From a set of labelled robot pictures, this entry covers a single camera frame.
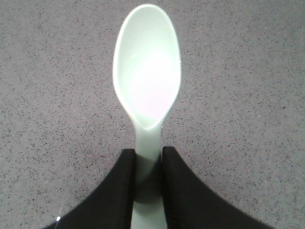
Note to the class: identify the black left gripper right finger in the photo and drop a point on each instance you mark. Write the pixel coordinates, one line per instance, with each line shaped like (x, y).
(191, 204)

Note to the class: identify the mint green plastic spoon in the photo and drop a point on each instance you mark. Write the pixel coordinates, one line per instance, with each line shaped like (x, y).
(146, 77)

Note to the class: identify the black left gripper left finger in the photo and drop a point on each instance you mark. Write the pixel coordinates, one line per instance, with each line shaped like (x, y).
(109, 206)

